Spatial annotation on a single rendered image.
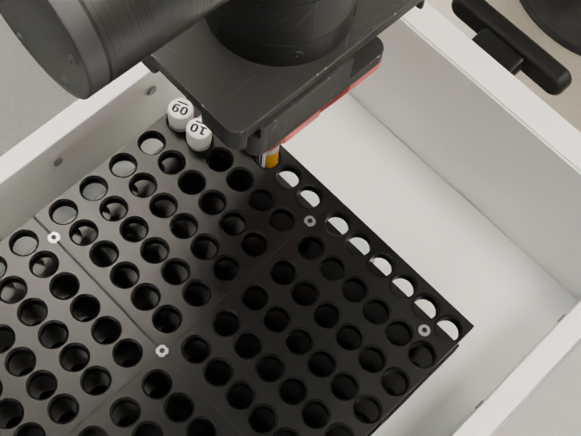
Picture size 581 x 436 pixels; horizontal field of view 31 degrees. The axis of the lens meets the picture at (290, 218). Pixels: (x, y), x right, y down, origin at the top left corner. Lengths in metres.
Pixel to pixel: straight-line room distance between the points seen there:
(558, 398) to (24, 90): 1.11
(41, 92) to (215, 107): 1.22
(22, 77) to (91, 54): 1.32
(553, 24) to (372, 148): 0.83
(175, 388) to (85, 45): 0.22
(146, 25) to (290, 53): 0.10
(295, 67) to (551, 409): 0.32
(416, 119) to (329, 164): 0.05
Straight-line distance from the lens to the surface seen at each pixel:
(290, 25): 0.36
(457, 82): 0.52
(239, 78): 0.38
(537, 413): 0.63
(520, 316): 0.56
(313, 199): 0.55
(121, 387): 0.46
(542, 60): 0.55
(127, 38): 0.28
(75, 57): 0.28
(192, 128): 0.49
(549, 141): 0.50
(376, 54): 0.41
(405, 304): 0.48
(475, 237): 0.57
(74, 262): 0.48
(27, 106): 1.58
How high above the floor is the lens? 1.34
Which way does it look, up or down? 65 degrees down
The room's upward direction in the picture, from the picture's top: 12 degrees clockwise
